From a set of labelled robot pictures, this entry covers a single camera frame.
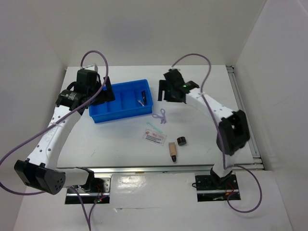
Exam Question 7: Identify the purple hair tie string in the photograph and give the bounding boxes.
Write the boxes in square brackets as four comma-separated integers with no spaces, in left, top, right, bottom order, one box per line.
[152,108,167,124]

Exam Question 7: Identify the blue plastic organizer tray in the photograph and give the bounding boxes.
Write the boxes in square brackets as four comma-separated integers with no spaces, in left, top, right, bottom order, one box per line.
[89,79,153,123]

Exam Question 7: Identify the mint green small brush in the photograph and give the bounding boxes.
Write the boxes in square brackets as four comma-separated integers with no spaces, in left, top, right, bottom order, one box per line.
[146,122,163,133]

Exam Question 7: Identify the makeup sticker card packet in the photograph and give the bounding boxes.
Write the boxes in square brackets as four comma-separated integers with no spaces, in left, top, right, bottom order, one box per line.
[142,129,167,146]

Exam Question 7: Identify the dark brown cream jar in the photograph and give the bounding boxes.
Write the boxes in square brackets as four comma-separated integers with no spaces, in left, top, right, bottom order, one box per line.
[177,136,187,146]

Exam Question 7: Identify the beige foundation bottle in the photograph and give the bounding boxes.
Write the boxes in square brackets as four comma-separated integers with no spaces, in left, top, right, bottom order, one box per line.
[168,142,177,163]

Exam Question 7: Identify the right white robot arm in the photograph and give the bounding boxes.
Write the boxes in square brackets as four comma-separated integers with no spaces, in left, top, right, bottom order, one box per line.
[158,69,250,189]

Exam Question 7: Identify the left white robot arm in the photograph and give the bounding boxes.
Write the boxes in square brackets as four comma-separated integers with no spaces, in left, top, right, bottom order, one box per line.
[14,69,115,195]

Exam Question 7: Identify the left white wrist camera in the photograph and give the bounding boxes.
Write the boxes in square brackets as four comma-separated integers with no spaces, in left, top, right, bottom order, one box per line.
[82,64,98,72]

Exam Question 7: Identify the aluminium front rail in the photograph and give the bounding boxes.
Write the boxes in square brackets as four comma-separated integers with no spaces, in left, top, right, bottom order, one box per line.
[57,164,217,175]

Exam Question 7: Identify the aluminium rail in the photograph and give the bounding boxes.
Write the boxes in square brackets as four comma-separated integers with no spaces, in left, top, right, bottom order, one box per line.
[57,164,217,175]
[226,66,264,170]

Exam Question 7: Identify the aluminium right rail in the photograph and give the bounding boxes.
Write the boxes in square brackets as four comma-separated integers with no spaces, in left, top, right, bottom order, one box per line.
[226,66,264,170]

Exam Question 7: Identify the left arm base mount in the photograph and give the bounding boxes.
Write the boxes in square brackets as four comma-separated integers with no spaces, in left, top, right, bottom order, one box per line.
[64,175,111,205]

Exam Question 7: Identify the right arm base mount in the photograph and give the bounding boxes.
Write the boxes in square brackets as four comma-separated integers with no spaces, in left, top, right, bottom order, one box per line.
[192,174,241,202]

